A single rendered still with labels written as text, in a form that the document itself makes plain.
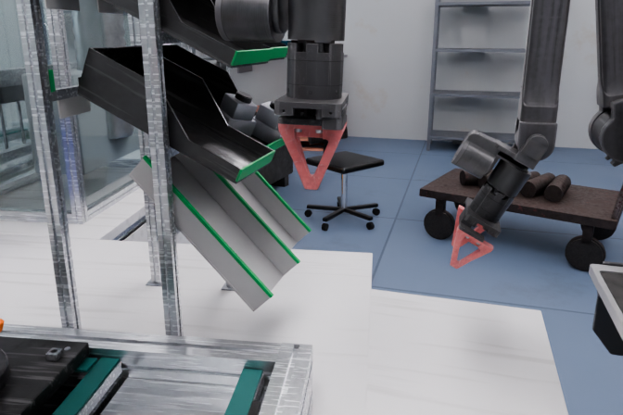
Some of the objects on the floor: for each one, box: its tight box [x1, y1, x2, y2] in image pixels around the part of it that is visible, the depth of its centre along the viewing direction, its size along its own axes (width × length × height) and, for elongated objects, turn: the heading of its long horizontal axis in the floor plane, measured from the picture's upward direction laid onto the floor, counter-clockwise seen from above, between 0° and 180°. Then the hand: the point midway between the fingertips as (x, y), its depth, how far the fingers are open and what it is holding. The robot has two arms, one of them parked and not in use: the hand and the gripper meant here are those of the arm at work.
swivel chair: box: [304, 126, 384, 231], centre depth 400 cm, size 60×60×94 cm
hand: (311, 181), depth 57 cm, fingers closed
